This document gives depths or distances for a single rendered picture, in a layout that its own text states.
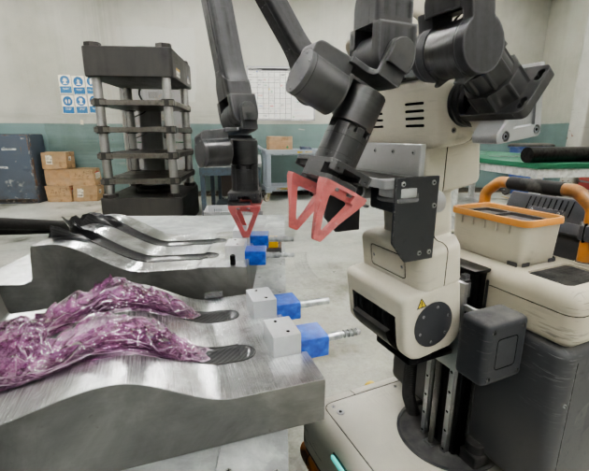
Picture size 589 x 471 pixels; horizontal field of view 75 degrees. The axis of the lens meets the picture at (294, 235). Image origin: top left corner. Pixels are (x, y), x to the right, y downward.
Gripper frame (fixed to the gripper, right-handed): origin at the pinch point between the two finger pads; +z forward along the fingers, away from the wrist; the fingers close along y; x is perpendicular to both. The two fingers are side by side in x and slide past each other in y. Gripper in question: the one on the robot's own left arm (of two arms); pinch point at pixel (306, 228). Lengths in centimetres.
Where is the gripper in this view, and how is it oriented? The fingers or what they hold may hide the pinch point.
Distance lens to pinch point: 51.9
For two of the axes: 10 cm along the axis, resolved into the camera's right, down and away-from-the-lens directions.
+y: 4.3, 2.3, -8.7
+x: 8.1, 3.3, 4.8
